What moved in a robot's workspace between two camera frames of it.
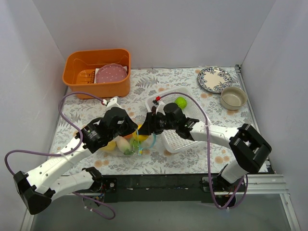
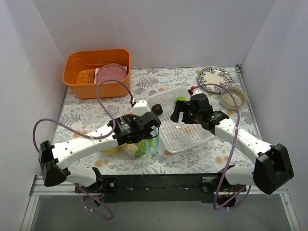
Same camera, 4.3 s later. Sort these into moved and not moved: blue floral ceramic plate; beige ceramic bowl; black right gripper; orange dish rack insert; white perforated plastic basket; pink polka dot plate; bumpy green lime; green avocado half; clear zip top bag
Moved: black right gripper; green avocado half; clear zip top bag
Not moved: blue floral ceramic plate; orange dish rack insert; pink polka dot plate; white perforated plastic basket; beige ceramic bowl; bumpy green lime
